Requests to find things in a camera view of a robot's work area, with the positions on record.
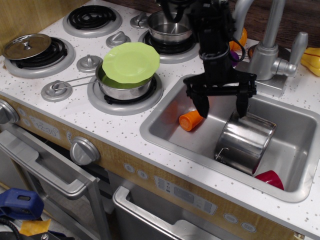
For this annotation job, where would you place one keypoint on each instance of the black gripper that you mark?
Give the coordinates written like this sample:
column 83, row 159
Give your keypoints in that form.
column 220, row 79

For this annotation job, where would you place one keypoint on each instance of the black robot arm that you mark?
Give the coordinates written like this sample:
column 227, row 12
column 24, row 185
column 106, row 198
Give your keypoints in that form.
column 214, row 28

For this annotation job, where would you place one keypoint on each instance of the silver sink basin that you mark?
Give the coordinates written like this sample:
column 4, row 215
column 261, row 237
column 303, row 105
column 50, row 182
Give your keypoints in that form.
column 293, row 152

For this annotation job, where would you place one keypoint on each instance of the small steel pot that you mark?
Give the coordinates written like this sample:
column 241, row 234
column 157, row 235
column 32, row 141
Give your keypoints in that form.
column 167, row 31

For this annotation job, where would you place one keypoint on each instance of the steel pot lid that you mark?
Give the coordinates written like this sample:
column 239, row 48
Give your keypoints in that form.
column 26, row 46

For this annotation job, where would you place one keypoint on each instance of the orange toy carrot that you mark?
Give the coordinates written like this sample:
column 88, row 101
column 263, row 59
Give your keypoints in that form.
column 190, row 120

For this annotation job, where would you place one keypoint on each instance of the purple toy eggplant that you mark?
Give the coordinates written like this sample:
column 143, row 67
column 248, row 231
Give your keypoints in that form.
column 234, row 57

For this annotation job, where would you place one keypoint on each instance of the silver toy faucet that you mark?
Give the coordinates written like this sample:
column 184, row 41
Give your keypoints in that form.
column 272, row 71

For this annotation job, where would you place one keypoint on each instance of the orange toy pumpkin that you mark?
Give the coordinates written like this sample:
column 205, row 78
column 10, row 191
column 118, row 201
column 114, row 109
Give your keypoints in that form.
column 242, row 41

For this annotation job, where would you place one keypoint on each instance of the back right burner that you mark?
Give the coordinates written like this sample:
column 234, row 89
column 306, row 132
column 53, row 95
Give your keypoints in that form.
column 172, row 54

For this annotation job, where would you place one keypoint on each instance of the red toy cup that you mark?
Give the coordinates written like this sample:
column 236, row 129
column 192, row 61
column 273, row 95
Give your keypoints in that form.
column 271, row 177

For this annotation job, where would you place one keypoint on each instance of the yellow toy pepper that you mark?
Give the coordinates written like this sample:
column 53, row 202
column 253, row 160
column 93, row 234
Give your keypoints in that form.
column 311, row 60

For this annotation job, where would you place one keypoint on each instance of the green plastic plate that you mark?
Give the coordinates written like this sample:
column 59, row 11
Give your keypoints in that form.
column 131, row 63

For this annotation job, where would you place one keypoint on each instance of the silver stove knob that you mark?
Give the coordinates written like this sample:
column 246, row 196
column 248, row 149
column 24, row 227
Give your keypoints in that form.
column 140, row 21
column 56, row 91
column 88, row 63
column 117, row 39

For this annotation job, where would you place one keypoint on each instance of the front right burner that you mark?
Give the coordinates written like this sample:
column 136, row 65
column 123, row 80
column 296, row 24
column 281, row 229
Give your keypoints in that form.
column 124, row 108

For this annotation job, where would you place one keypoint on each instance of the silver dishwasher door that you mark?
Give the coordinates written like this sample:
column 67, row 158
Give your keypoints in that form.
column 161, row 221

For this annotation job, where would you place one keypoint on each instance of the silver oven dial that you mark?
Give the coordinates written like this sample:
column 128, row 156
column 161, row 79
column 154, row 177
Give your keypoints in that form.
column 83, row 152
column 7, row 113

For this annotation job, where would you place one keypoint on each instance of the back left coil burner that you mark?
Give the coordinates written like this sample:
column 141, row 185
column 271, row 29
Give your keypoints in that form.
column 92, row 21

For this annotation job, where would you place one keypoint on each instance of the coil burner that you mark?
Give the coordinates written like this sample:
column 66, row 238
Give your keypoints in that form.
column 92, row 21
column 55, row 59

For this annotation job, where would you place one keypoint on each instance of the front left coil burner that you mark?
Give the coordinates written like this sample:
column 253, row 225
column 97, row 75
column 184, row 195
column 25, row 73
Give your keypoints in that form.
column 55, row 59

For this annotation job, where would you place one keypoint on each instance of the silver oven door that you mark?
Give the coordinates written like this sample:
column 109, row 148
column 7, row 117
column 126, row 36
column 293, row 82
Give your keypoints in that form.
column 70, row 194

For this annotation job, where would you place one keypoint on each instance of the silver oven dial left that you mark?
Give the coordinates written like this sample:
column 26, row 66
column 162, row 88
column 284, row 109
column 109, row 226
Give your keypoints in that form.
column 7, row 113

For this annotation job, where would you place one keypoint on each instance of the blue clamp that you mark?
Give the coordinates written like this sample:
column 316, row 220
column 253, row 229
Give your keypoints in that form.
column 20, row 204

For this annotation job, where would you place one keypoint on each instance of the yellow cloth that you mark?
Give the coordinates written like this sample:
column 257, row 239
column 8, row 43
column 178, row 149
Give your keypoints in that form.
column 34, row 227

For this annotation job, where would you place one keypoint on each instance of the steel saucepan with handle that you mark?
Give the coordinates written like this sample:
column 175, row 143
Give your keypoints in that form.
column 116, row 90

